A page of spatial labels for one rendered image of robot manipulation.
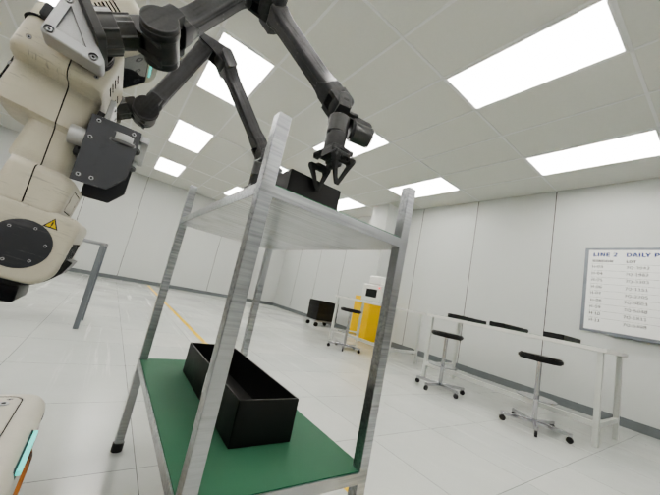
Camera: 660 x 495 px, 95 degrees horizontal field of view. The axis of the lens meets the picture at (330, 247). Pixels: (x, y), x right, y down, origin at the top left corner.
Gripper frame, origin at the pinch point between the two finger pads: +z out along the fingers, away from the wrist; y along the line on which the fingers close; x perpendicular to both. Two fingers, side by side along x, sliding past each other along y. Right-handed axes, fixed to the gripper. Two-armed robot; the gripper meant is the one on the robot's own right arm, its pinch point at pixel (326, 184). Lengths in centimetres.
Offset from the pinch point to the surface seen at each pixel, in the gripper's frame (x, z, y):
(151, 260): -62, 27, 945
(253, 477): 6, 69, -4
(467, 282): -469, -38, 222
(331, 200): -6.2, 1.6, 5.6
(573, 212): -470, -152, 79
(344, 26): -70, -196, 132
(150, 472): 10, 103, 62
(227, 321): 21.2, 36.8, -9.1
